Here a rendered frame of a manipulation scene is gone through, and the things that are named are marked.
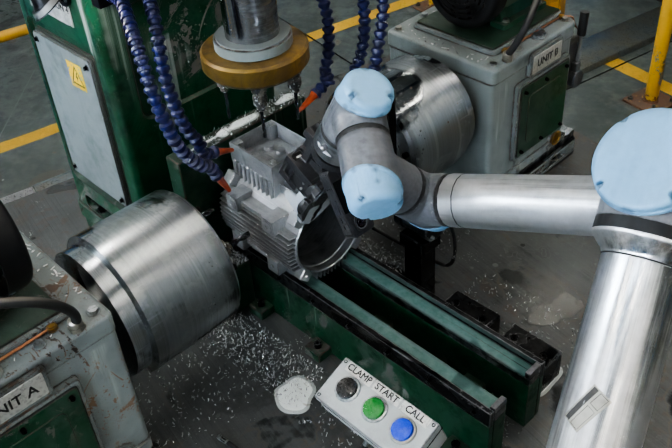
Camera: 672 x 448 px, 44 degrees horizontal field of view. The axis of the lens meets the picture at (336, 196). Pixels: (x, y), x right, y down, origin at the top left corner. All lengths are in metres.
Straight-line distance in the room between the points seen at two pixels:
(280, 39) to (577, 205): 0.56
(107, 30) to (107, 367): 0.55
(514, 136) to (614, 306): 0.98
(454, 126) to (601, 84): 2.40
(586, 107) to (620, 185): 2.96
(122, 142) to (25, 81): 2.90
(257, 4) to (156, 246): 0.40
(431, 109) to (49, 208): 0.94
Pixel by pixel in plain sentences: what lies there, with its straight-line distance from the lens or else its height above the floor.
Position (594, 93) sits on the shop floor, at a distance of 3.92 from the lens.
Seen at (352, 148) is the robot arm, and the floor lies 1.35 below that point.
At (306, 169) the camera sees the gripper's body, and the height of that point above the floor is 1.22.
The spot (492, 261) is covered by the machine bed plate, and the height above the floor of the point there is 0.80.
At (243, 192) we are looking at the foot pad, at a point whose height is 1.07.
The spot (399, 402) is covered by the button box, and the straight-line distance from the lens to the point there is 1.14.
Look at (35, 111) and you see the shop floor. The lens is 4.15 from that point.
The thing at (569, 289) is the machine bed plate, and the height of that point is 0.80.
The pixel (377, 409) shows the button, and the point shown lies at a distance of 1.14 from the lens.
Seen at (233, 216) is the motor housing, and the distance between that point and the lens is 1.53.
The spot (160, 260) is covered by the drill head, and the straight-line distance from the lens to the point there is 1.29.
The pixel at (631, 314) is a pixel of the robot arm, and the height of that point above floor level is 1.37.
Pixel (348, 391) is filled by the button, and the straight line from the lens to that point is 1.16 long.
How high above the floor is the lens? 1.96
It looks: 37 degrees down
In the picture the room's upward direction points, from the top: 4 degrees counter-clockwise
